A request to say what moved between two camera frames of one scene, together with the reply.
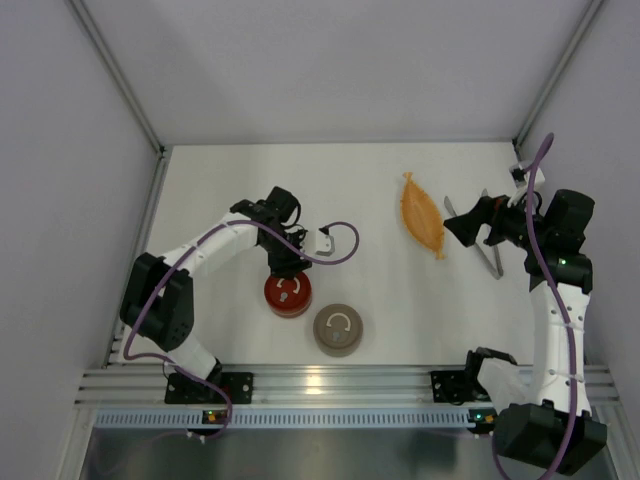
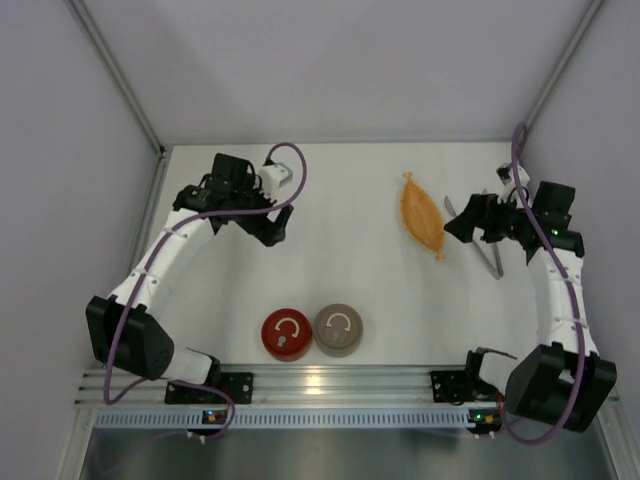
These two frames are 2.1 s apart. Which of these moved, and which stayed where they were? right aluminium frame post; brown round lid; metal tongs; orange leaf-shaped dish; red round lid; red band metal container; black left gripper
Moved: black left gripper; red round lid; red band metal container
Stayed: brown round lid; orange leaf-shaped dish; right aluminium frame post; metal tongs
